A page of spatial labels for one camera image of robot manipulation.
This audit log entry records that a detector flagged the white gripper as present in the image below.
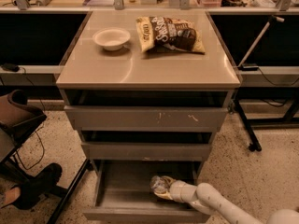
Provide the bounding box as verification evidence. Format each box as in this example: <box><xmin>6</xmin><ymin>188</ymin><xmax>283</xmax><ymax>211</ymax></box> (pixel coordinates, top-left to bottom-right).
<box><xmin>157</xmin><ymin>175</ymin><xmax>198</xmax><ymax>203</ymax></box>

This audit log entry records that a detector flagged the black high heel shoe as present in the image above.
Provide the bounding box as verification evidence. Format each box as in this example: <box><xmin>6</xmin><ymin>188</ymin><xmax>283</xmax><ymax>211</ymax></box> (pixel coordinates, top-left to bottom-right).
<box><xmin>0</xmin><ymin>163</ymin><xmax>63</xmax><ymax>210</ymax></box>

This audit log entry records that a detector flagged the grey middle drawer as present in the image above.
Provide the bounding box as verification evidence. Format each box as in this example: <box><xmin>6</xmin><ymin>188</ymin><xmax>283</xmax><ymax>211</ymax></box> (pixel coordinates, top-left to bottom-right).
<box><xmin>81</xmin><ymin>131</ymin><xmax>214</xmax><ymax>161</ymax></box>

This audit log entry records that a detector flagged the grey top drawer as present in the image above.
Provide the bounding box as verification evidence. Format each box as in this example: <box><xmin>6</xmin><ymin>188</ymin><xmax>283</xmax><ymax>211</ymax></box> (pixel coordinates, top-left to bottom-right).
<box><xmin>63</xmin><ymin>90</ymin><xmax>234</xmax><ymax>133</ymax></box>

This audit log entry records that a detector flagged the white paper bowl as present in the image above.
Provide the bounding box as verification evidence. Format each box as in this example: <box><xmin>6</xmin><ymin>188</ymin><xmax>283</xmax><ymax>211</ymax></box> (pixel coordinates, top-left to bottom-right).
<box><xmin>93</xmin><ymin>28</ymin><xmax>131</xmax><ymax>51</ymax></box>

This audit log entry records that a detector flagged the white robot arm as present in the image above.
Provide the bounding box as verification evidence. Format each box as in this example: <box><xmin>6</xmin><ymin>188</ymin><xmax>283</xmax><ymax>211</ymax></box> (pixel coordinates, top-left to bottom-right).
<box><xmin>150</xmin><ymin>175</ymin><xmax>263</xmax><ymax>224</ymax></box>

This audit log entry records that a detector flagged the white stick with black base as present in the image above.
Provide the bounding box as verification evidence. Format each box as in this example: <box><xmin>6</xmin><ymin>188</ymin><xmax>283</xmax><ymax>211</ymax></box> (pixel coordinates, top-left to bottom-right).
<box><xmin>237</xmin><ymin>15</ymin><xmax>285</xmax><ymax>71</ymax></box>

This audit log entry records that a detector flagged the clear blue plastic bottle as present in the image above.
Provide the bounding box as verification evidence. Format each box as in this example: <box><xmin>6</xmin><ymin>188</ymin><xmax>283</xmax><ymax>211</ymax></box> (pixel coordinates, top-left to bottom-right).
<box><xmin>149</xmin><ymin>175</ymin><xmax>170</xmax><ymax>194</ymax></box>

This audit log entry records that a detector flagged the grey drawer cabinet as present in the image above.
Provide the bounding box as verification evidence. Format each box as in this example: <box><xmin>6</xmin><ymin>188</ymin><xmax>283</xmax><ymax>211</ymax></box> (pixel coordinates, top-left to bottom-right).
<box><xmin>55</xmin><ymin>8</ymin><xmax>241</xmax><ymax>173</ymax></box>

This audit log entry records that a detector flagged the brown chip bag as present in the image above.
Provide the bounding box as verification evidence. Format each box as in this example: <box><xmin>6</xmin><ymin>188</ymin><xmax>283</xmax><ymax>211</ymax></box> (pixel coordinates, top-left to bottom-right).
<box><xmin>136</xmin><ymin>16</ymin><xmax>206</xmax><ymax>53</ymax></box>

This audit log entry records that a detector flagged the black office chair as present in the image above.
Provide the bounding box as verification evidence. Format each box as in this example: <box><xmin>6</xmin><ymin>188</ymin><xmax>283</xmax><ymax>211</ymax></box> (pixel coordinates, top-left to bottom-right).
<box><xmin>0</xmin><ymin>90</ymin><xmax>90</xmax><ymax>224</ymax></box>

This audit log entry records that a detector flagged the black table leg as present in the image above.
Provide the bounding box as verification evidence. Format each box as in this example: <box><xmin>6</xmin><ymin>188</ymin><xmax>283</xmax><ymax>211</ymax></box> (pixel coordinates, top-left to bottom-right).
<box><xmin>234</xmin><ymin>99</ymin><xmax>262</xmax><ymax>152</ymax></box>

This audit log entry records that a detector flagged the black power adapter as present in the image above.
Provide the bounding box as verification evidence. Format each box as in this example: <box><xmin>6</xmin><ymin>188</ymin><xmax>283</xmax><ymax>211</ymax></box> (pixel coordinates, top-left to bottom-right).
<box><xmin>1</xmin><ymin>63</ymin><xmax>20</xmax><ymax>72</ymax></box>

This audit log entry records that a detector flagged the black cable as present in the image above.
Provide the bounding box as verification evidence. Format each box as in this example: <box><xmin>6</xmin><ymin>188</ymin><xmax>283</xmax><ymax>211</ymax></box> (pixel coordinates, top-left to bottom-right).
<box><xmin>14</xmin><ymin>66</ymin><xmax>47</xmax><ymax>172</ymax></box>

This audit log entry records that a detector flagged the grey drawer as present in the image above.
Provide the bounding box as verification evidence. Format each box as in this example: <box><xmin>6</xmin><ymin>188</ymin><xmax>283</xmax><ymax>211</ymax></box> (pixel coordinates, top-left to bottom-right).
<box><xmin>63</xmin><ymin>90</ymin><xmax>234</xmax><ymax>133</ymax></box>
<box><xmin>83</xmin><ymin>161</ymin><xmax>209</xmax><ymax>224</ymax></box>
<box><xmin>81</xmin><ymin>131</ymin><xmax>214</xmax><ymax>161</ymax></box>

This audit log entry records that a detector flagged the grey bottom drawer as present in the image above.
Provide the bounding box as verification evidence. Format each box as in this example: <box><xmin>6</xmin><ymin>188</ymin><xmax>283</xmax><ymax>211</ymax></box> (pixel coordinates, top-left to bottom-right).
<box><xmin>83</xmin><ymin>161</ymin><xmax>209</xmax><ymax>224</ymax></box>

